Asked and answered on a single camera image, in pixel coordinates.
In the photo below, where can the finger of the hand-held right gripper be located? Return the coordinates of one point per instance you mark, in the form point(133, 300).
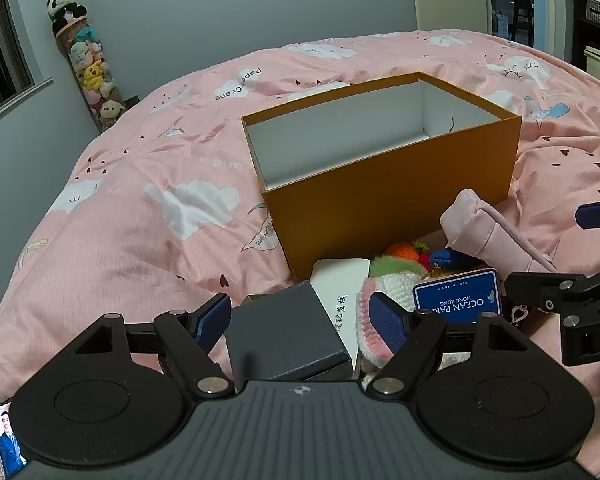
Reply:
point(545, 290)
point(597, 215)

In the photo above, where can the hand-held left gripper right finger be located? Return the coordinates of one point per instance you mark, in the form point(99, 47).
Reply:
point(387, 322)

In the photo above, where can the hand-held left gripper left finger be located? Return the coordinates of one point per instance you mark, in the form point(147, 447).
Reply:
point(212, 319)

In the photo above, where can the white crocheted bunny plush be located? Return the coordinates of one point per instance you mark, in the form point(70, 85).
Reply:
point(400, 284)

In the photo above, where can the pink green fuzzy pom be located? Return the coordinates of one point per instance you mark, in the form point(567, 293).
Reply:
point(390, 264)

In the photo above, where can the white glasses case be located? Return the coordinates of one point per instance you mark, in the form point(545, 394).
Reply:
point(337, 280)

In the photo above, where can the dark grey box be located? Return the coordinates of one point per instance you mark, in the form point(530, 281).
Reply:
point(280, 330)

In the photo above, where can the blue hang tag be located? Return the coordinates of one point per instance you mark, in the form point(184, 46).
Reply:
point(455, 297)

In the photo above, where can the pink padded pouch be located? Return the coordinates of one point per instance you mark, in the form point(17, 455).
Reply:
point(475, 230)

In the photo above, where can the orange cardboard box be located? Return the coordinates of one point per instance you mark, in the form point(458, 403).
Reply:
point(380, 200)

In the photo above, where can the pink printed blanket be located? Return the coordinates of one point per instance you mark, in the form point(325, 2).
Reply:
point(130, 210)

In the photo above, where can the dark chair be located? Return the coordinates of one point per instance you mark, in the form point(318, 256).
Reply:
point(522, 17)

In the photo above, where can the smartphone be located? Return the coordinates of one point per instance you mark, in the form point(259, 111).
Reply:
point(7, 440)

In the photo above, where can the clear tube of plush toys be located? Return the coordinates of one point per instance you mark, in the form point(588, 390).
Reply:
point(92, 75)

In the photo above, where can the window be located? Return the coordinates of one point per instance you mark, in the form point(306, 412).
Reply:
point(0, 60)

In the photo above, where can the panda plush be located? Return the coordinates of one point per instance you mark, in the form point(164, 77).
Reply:
point(62, 7)

